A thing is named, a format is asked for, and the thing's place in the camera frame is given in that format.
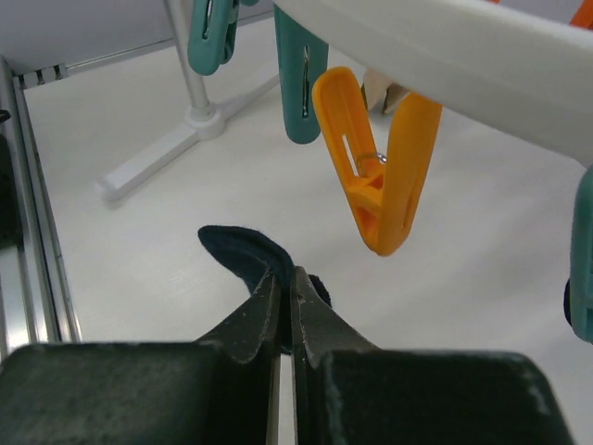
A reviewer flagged teal clothes peg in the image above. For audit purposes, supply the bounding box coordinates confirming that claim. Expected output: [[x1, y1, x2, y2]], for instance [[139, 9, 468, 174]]
[[187, 0, 240, 76], [564, 167, 592, 343], [273, 6, 329, 145]]

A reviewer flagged dark navy sock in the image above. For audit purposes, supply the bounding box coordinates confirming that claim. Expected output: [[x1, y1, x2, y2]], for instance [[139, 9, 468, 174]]
[[197, 224, 333, 312]]

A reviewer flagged teal right clothes peg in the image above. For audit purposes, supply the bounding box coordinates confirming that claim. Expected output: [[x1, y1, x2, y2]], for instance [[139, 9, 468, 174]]
[[564, 167, 592, 343]]

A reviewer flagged orange front clothes peg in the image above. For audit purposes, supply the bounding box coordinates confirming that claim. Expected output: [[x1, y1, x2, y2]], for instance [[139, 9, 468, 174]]
[[312, 67, 443, 257]]

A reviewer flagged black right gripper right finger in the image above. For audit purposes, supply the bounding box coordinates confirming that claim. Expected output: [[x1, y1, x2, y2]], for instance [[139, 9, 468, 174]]
[[290, 267, 573, 444]]

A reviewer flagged white metal drying rack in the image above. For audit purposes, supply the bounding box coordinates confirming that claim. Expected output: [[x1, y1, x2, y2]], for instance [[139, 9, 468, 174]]
[[97, 1, 279, 201]]

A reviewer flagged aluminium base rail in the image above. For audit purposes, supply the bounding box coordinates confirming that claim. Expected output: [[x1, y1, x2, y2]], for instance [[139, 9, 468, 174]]
[[1, 60, 82, 357]]

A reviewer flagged teal left clothes peg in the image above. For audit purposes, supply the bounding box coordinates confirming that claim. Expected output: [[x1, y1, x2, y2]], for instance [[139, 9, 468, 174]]
[[187, 0, 240, 76]]

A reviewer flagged teal front clothes peg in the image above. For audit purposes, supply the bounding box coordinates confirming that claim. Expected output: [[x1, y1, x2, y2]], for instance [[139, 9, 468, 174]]
[[273, 6, 329, 145]]

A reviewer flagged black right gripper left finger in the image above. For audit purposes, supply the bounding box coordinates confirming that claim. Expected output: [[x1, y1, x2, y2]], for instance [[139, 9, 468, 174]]
[[1, 273, 281, 444]]

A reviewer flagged white round sock hanger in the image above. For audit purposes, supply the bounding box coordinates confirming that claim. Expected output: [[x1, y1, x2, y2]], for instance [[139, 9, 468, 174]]
[[279, 1, 592, 166]]

